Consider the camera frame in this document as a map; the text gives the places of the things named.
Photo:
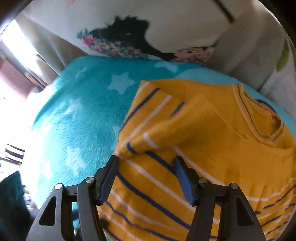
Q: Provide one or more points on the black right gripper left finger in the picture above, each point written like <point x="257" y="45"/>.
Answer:
<point x="55" y="218"/>

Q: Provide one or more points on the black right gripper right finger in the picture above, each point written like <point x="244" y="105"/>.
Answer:
<point x="237" y="218"/>

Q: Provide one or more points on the yellow striped knit sweater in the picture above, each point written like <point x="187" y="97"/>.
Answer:
<point x="221" y="132"/>

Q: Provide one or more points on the teal star fleece blanket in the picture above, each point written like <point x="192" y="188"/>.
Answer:
<point x="81" y="114"/>

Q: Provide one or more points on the beige lace curtain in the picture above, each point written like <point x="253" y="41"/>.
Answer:
<point x="54" y="50"/>

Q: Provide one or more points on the white leaf print pillow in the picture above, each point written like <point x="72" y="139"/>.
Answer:
<point x="256" y="51"/>

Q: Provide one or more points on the white silhouette print pillow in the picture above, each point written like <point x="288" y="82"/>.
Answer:
<point x="179" y="31"/>

